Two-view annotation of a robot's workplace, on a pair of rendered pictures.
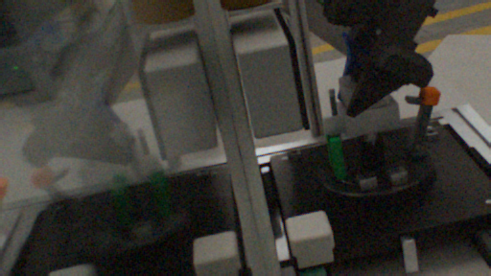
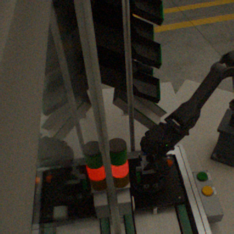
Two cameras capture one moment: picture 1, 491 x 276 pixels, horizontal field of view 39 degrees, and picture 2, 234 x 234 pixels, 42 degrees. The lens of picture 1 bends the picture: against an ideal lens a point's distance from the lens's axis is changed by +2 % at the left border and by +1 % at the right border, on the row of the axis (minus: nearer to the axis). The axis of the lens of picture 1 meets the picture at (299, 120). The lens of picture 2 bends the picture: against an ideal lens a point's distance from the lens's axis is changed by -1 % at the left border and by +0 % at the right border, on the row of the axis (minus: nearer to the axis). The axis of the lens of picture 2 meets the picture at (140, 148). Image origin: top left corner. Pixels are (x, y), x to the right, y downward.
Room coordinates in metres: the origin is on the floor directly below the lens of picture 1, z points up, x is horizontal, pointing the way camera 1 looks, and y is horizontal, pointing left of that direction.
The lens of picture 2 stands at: (0.01, -0.01, 1.98)
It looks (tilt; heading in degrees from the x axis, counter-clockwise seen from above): 49 degrees down; 357
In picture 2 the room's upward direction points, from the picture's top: 1 degrees counter-clockwise
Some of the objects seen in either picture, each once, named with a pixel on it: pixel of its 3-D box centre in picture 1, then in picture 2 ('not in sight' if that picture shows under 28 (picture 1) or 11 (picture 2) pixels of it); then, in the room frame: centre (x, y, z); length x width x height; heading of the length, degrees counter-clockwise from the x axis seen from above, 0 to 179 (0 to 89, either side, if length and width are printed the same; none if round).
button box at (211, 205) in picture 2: not in sight; (206, 195); (0.64, -0.30, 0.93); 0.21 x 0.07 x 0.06; 4
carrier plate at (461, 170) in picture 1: (376, 184); (149, 181); (0.71, -0.08, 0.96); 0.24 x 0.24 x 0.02; 4
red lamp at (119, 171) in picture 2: not in sight; (118, 164); (0.51, 0.02, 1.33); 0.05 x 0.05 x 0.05
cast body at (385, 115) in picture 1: (358, 100); (147, 163); (0.71, -0.07, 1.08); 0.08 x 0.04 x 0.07; 95
